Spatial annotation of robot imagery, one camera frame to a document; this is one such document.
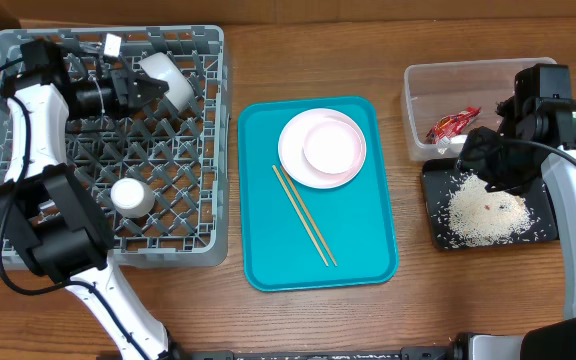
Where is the grey metal bowl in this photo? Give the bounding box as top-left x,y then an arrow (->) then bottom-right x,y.
138,52 -> 194,112

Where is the red snack wrapper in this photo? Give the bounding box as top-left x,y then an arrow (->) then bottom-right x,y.
426,107 -> 481,145

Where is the white cup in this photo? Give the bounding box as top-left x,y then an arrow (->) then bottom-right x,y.
111,178 -> 155,218

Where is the small white bowl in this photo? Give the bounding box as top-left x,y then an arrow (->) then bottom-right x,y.
303,118 -> 365,175

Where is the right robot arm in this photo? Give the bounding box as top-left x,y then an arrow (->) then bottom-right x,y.
451,64 -> 576,360

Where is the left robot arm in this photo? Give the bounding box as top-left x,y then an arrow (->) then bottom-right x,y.
0,40 -> 192,359

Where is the pile of rice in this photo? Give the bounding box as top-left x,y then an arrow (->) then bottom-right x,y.
430,173 -> 540,250

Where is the black plastic tray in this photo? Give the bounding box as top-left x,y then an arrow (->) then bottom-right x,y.
421,159 -> 558,250

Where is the grey plastic dish rack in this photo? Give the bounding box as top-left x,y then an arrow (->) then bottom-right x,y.
0,25 -> 232,268

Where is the clear plastic bin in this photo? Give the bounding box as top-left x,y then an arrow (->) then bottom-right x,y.
401,57 -> 555,162

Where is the left wooden chopstick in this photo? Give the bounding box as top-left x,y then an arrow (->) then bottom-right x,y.
271,165 -> 329,267

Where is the wooden chopstick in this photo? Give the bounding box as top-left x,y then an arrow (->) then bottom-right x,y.
271,165 -> 329,267
279,167 -> 338,267

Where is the teal plastic serving tray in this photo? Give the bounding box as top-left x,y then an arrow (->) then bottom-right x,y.
238,96 -> 399,292

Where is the large white plate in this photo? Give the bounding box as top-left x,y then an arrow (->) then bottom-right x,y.
278,108 -> 367,189

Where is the right wooden chopstick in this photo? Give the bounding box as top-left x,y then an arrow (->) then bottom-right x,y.
279,167 -> 338,267

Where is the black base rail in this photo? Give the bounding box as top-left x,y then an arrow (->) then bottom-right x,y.
184,346 -> 449,360

